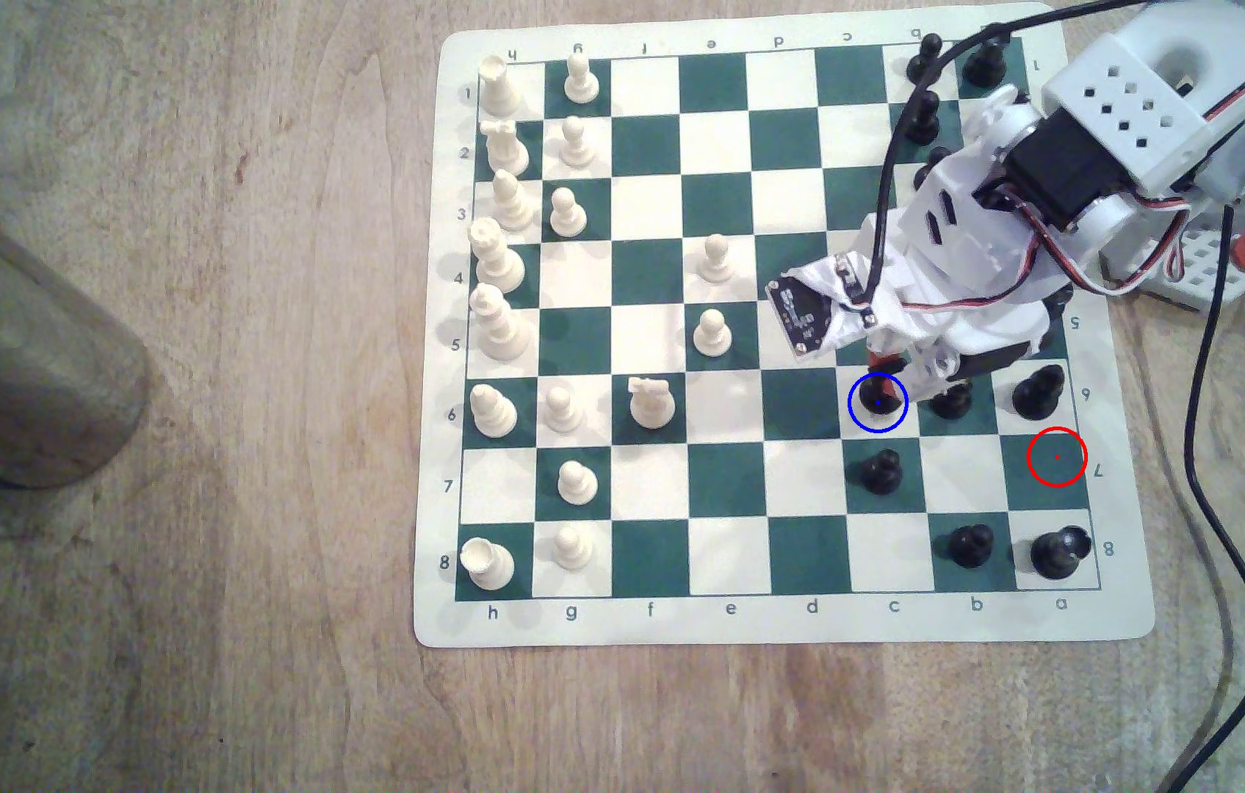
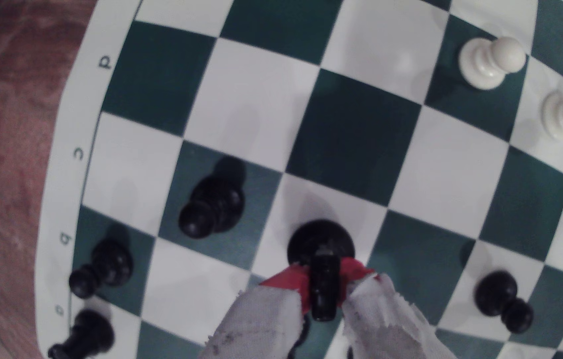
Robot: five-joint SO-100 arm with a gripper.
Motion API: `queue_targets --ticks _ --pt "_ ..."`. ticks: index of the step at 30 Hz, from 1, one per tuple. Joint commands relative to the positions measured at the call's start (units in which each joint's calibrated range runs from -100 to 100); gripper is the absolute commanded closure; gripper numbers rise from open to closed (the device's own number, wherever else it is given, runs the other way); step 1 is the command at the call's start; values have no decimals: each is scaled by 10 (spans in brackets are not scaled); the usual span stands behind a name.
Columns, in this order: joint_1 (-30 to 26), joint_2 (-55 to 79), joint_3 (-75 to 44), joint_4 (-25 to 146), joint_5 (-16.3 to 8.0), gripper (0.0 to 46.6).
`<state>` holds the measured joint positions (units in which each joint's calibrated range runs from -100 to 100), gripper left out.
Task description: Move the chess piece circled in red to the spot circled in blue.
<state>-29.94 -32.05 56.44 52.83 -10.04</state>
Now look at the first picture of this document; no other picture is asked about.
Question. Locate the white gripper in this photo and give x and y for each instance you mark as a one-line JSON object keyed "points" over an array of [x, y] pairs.
{"points": [[983, 365]]}

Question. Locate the black chess knight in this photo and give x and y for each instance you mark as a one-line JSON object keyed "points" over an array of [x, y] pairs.
{"points": [[878, 405]]}

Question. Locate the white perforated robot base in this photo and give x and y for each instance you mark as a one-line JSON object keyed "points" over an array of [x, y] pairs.
{"points": [[1195, 270]]}

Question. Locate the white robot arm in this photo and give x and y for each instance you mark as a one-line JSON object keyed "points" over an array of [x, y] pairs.
{"points": [[1129, 99]]}

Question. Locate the black chess pawn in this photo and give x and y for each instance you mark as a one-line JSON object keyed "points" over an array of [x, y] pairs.
{"points": [[971, 545], [920, 119], [950, 403], [881, 474], [925, 63], [924, 173]]}

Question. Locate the black chess bishop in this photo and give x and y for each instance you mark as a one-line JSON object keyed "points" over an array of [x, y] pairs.
{"points": [[1039, 393]]}

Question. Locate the white chess pawn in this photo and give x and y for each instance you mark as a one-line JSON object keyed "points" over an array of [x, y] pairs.
{"points": [[716, 262], [567, 215], [573, 549], [579, 80], [576, 144], [563, 411], [577, 485], [711, 335]]}

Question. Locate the green white chess board mat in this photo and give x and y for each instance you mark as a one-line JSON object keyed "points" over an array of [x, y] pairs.
{"points": [[798, 556]]}

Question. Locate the black chess rook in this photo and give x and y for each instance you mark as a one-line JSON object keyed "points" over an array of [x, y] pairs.
{"points": [[984, 66], [1057, 554]]}

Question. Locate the white chess knight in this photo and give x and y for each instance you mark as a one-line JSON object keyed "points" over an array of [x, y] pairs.
{"points": [[502, 145], [652, 403]]}

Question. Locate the white chess king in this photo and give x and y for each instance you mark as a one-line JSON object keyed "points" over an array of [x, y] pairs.
{"points": [[499, 325]]}

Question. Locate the white chess bishop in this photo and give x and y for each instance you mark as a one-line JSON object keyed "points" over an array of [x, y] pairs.
{"points": [[491, 412], [512, 203]]}

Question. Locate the white chess queen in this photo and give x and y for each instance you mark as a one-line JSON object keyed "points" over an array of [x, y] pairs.
{"points": [[496, 259]]}

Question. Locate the white chess rook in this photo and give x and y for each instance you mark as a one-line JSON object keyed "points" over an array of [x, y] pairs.
{"points": [[498, 88], [487, 564]]}

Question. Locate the metal cylinder cup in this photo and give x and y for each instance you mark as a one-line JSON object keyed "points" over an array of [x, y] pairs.
{"points": [[16, 352]]}

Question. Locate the black camera circuit board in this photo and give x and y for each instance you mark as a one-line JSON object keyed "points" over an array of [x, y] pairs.
{"points": [[804, 314]]}

